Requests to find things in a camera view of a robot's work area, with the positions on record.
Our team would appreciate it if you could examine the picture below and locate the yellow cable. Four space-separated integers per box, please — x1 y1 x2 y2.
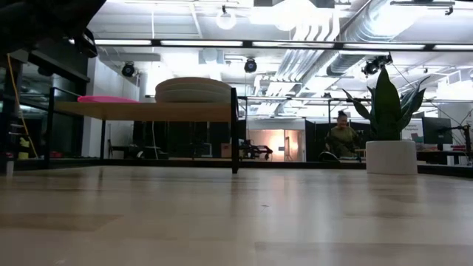
6 52 39 159

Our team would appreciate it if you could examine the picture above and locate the beige ceramic plate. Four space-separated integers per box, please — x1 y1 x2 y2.
154 76 234 93

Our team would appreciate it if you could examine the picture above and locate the pink translucent plastic plate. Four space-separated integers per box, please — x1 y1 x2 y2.
76 95 142 104

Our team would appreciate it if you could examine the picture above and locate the white round plant pot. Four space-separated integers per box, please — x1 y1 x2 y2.
365 140 419 176

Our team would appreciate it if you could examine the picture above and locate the person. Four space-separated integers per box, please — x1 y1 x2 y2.
324 109 362 160

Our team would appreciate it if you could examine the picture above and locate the long ceiling light bar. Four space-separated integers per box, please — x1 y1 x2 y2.
68 38 473 52

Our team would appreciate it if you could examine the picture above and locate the black ceiling spot lamp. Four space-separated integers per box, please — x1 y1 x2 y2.
121 61 136 78
243 57 258 74
361 54 393 77

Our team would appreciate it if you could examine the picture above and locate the black wheeled cart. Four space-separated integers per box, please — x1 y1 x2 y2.
238 138 275 161

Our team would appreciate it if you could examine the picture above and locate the green snake plant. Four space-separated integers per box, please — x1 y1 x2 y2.
341 66 432 143

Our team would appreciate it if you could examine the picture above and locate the white wall poster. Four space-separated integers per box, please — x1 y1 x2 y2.
401 118 424 143

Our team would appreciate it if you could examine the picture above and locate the round white ceiling lamp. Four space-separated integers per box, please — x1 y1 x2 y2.
215 4 238 31

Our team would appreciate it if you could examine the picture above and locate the wooden shelf with black frame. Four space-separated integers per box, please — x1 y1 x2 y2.
44 86 241 175

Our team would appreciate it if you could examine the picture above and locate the dark computer monitor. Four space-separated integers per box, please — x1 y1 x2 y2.
421 116 454 146

